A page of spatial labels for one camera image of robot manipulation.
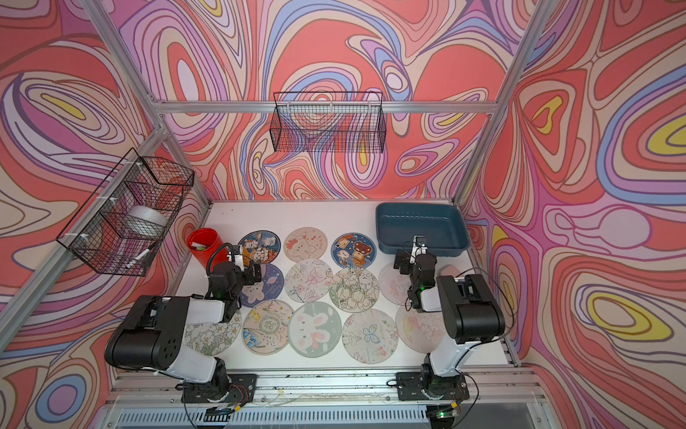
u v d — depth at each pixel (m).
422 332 0.84
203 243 0.92
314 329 0.84
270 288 0.93
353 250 1.04
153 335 0.45
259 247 1.05
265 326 0.84
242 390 0.72
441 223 1.11
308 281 0.96
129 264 0.70
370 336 0.82
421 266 0.72
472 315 0.47
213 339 0.82
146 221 0.69
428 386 0.67
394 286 0.93
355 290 0.93
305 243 1.05
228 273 0.73
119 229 0.75
